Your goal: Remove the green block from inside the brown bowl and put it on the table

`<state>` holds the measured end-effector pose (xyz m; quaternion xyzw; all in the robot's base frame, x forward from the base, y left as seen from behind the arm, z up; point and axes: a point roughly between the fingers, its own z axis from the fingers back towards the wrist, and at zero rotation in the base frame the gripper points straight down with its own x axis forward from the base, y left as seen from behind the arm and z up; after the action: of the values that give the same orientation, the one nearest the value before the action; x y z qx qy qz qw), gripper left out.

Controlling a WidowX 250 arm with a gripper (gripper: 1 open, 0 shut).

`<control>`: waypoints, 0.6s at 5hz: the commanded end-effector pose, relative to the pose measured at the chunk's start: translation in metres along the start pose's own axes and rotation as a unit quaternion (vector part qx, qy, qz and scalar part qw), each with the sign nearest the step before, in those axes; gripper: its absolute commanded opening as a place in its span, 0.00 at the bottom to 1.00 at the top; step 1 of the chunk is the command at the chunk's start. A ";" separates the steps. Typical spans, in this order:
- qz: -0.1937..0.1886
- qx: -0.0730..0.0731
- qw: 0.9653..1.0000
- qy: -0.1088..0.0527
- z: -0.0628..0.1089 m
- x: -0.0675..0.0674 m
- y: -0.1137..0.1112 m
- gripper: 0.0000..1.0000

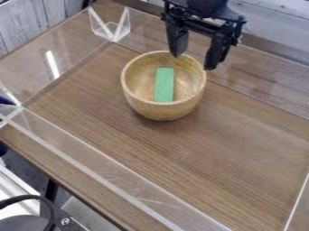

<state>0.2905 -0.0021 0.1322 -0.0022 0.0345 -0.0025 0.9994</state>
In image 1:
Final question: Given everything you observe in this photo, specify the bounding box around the clear acrylic tray wall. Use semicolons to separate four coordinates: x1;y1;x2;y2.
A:
0;89;231;231

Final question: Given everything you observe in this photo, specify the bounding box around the black table leg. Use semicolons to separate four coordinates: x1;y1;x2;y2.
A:
44;180;57;202

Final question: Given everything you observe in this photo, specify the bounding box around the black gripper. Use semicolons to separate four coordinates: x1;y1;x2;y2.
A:
162;0;246;70

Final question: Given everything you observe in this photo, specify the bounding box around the brown wooden bowl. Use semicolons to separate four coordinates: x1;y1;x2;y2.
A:
120;51;206;121

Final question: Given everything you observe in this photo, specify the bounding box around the blue object at edge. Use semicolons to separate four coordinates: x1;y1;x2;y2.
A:
0;95;16;157

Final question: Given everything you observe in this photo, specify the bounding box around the clear acrylic corner bracket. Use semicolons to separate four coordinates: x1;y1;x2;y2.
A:
88;7;130;42

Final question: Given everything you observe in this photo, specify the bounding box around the green rectangular block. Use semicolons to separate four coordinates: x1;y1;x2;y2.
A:
154;68;175;102

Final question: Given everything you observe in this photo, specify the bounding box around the black curved cable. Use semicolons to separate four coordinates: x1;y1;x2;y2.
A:
0;194;56;231

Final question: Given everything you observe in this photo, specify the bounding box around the metal base plate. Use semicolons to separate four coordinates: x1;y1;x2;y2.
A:
57;197;120;231

